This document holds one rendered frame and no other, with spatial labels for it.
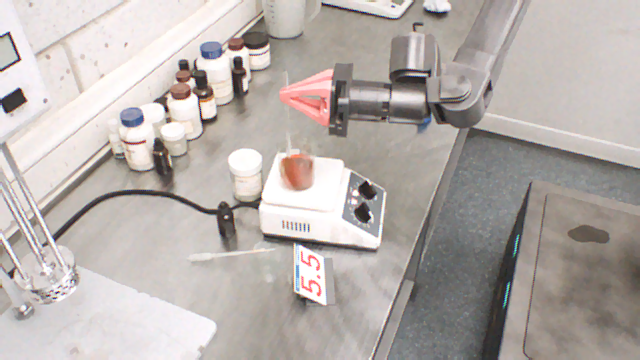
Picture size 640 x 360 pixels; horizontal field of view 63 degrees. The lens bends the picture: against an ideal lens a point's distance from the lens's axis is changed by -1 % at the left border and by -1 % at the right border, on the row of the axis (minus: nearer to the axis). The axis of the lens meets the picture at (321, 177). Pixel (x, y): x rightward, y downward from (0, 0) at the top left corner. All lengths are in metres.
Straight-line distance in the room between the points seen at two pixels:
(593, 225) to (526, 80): 0.90
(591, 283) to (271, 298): 0.91
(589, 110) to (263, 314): 1.86
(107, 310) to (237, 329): 0.20
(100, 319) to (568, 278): 1.10
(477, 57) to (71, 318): 0.68
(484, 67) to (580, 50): 1.58
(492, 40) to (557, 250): 0.88
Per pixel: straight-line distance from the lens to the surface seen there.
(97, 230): 0.98
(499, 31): 0.76
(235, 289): 0.84
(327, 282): 0.84
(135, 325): 0.83
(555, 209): 1.64
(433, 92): 0.71
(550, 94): 2.39
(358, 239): 0.86
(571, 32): 2.26
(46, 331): 0.87
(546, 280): 1.45
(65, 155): 1.06
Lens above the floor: 1.43
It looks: 42 degrees down
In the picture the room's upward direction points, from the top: 1 degrees clockwise
